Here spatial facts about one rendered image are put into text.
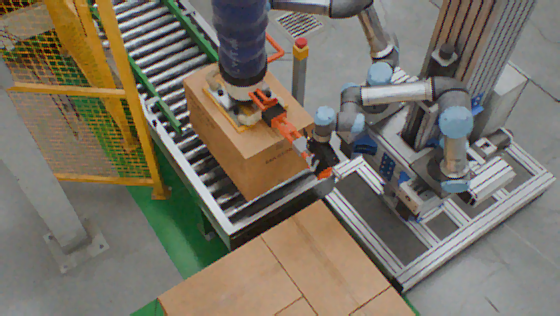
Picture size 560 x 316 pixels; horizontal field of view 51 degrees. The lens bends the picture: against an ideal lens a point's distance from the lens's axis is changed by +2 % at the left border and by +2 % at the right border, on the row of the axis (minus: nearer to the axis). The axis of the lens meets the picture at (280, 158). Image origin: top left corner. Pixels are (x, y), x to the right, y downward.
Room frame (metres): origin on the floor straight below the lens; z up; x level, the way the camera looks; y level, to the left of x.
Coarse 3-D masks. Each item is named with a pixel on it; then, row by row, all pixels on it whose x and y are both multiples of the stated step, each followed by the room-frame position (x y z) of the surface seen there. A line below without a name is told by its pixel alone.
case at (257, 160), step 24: (192, 96) 1.91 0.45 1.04; (288, 96) 1.89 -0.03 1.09; (192, 120) 1.96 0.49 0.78; (216, 120) 1.72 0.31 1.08; (288, 120) 1.74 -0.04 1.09; (312, 120) 1.74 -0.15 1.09; (216, 144) 1.74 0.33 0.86; (240, 144) 1.59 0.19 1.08; (264, 144) 1.59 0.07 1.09; (288, 144) 1.64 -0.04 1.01; (240, 168) 1.55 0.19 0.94; (264, 168) 1.56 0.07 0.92; (288, 168) 1.65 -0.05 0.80; (264, 192) 1.56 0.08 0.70
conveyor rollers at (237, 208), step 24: (120, 0) 3.19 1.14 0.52; (144, 0) 3.20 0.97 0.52; (120, 24) 2.92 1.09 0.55; (144, 24) 2.93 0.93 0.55; (144, 48) 2.72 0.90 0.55; (168, 48) 2.72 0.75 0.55; (192, 48) 2.73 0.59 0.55; (144, 72) 2.51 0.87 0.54; (168, 72) 2.51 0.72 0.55; (192, 72) 2.52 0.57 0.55; (144, 96) 2.31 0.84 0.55; (168, 96) 2.32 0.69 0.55; (192, 144) 1.98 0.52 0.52; (192, 168) 1.79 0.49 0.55; (216, 168) 1.80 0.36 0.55; (216, 192) 1.65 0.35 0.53; (240, 192) 1.65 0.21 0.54; (288, 192) 1.65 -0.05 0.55
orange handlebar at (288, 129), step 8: (272, 40) 2.13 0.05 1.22; (280, 48) 2.08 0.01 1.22; (272, 56) 2.02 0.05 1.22; (280, 56) 2.04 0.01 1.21; (264, 96) 1.77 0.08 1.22; (256, 104) 1.73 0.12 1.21; (280, 128) 1.58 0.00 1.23; (288, 128) 1.58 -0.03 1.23; (296, 128) 1.58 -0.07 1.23; (288, 136) 1.54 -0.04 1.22; (296, 136) 1.54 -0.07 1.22; (304, 152) 1.45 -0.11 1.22; (328, 176) 1.34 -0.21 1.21
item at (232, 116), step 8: (216, 80) 1.96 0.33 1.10; (208, 88) 1.91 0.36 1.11; (224, 88) 1.91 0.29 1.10; (208, 96) 1.87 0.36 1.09; (216, 96) 1.86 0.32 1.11; (216, 104) 1.81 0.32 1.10; (224, 112) 1.76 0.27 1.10; (232, 112) 1.76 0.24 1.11; (240, 112) 1.76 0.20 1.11; (232, 120) 1.71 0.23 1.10; (240, 128) 1.67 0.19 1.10; (248, 128) 1.68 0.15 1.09
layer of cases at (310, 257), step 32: (288, 224) 1.46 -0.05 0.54; (320, 224) 1.46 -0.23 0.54; (224, 256) 1.26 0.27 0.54; (256, 256) 1.27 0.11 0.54; (288, 256) 1.27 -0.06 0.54; (320, 256) 1.28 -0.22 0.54; (352, 256) 1.28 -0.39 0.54; (192, 288) 1.09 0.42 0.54; (224, 288) 1.09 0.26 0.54; (256, 288) 1.09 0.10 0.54; (288, 288) 1.10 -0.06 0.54; (320, 288) 1.10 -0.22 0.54; (352, 288) 1.11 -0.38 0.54; (384, 288) 1.11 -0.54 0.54
